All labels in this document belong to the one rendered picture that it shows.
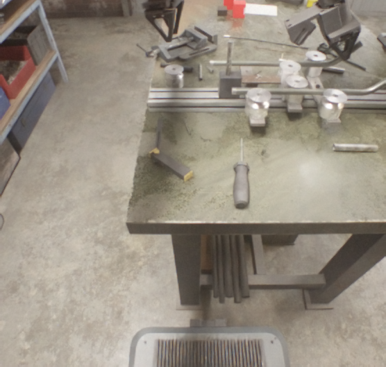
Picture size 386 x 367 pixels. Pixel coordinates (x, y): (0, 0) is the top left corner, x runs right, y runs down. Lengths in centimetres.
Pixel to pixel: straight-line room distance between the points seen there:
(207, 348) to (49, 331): 71
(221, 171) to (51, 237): 123
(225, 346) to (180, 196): 65
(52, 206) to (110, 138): 60
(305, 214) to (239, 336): 63
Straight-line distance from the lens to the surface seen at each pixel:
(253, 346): 109
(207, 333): 108
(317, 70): 82
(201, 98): 72
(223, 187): 56
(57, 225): 169
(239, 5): 123
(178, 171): 56
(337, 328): 147
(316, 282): 126
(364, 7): 431
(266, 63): 76
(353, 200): 61
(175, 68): 80
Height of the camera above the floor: 132
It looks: 50 degrees down
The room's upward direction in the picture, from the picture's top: 1 degrees counter-clockwise
